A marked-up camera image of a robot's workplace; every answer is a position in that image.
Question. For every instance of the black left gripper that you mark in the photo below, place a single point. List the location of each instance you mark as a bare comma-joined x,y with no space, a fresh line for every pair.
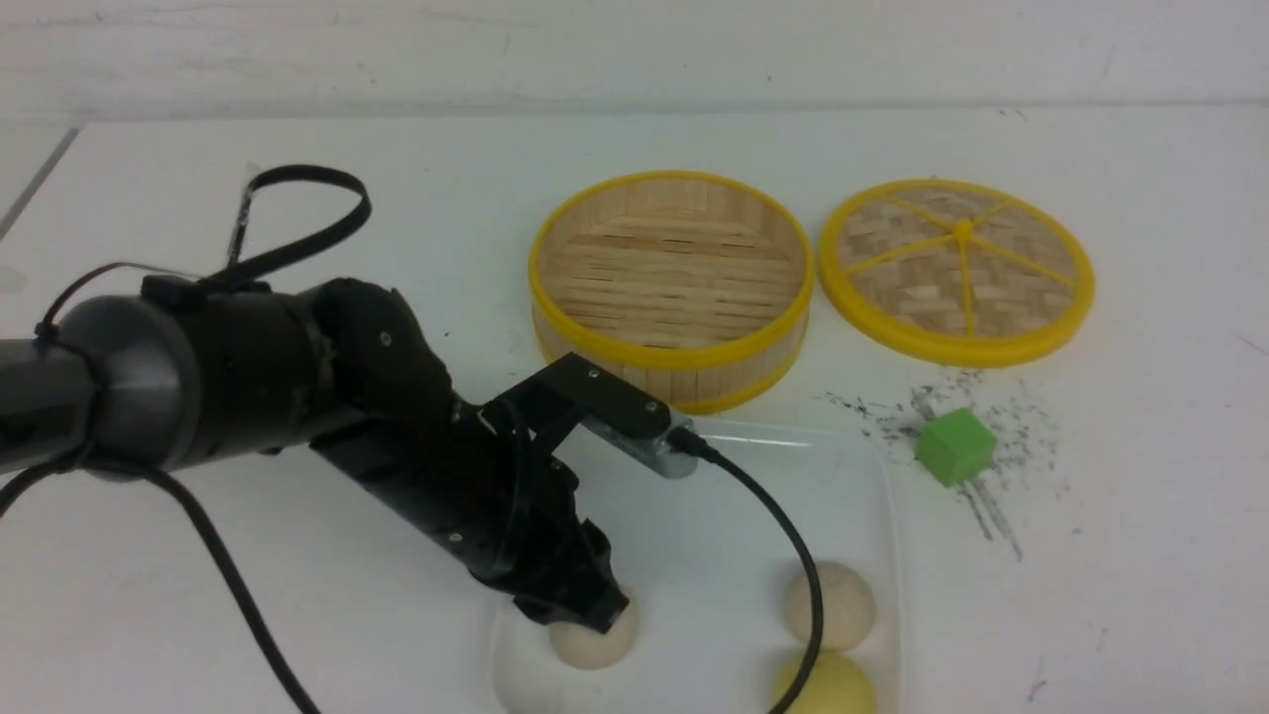
506,513

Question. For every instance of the white steamed bun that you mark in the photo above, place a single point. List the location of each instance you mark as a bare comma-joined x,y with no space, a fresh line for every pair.
581,648
848,607

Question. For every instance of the yellow steamed bun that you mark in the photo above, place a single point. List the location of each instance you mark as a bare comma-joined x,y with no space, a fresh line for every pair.
836,684

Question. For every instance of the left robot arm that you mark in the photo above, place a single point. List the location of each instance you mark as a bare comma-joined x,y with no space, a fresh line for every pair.
170,380

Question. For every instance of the white square plate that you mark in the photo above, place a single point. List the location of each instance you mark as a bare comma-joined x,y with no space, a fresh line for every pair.
708,566

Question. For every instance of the yellow rimmed bamboo steamer basket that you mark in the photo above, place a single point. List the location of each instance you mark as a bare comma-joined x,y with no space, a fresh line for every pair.
694,288

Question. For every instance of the green cube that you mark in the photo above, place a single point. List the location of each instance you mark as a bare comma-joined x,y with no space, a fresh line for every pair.
955,447

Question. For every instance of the yellow rimmed woven steamer lid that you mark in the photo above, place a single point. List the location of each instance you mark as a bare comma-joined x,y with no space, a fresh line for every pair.
955,273

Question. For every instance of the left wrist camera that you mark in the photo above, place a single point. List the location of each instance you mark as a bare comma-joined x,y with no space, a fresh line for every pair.
573,391

